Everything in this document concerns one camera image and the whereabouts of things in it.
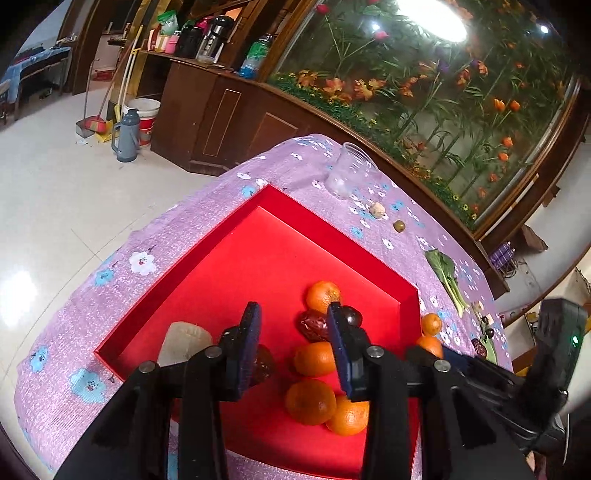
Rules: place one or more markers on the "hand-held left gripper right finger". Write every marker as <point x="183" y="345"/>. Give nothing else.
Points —
<point x="342" y="355"/>

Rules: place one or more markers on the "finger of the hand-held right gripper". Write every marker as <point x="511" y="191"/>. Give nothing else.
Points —
<point x="461" y="362"/>

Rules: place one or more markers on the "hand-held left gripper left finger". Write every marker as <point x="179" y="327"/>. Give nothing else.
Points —
<point x="249" y="350"/>

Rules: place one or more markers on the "red jujube date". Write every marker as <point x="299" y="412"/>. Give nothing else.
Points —
<point x="264" y="365"/>
<point x="480" y="347"/>
<point x="314" y="325"/>

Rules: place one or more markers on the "orange mandarin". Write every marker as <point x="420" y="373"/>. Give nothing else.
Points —
<point x="323" y="295"/>
<point x="348" y="417"/>
<point x="431" y="323"/>
<point x="429" y="345"/>
<point x="315" y="357"/>
<point x="310" y="401"/>

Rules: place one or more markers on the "dark purple plum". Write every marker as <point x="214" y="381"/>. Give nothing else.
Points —
<point x="353" y="316"/>

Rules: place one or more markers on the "small potato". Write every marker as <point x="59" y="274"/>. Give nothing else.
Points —
<point x="182" y="344"/>

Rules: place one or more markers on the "red tray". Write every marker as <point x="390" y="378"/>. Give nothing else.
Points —
<point x="277" y="258"/>

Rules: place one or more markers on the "green leaf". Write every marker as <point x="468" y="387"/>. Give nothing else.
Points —
<point x="492" y="353"/>

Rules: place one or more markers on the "green bok choy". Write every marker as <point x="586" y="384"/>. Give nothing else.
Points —
<point x="448" y="277"/>

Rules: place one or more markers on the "purple bottles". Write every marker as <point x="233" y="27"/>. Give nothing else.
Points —
<point x="503" y="254"/>

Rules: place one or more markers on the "green olive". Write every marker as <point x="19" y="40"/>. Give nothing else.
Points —
<point x="399" y="226"/>

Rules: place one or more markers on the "pale garlic piece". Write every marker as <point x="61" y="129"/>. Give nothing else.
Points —
<point x="377" y="210"/>

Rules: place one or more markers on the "clear plastic cup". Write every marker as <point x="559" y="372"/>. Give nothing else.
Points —
<point x="346" y="170"/>

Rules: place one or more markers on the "grey thermos flask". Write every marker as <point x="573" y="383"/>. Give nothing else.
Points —
<point x="125" y="136"/>

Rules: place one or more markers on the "white red bucket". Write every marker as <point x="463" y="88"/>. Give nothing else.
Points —
<point x="144" y="120"/>

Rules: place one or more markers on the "glass case with artificial flowers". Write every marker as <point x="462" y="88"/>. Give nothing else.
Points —
<point x="415" y="92"/>

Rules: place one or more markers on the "broom with dustpan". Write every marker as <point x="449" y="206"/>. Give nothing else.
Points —
<point x="94" y="123"/>

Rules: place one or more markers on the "clear water bottle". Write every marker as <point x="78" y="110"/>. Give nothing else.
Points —
<point x="254" y="60"/>

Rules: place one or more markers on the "steel thermos jug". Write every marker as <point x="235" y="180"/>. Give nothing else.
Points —
<point x="214" y="39"/>

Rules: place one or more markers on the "pink bottle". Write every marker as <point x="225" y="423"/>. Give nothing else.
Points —
<point x="171" y="46"/>

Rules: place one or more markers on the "black kettle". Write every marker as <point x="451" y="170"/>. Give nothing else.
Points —
<point x="189" y="39"/>

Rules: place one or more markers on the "green snack bag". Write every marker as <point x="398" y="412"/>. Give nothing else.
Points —
<point x="166" y="21"/>

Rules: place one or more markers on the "table with blue cloth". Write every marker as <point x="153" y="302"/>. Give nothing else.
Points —
<point x="27" y="69"/>

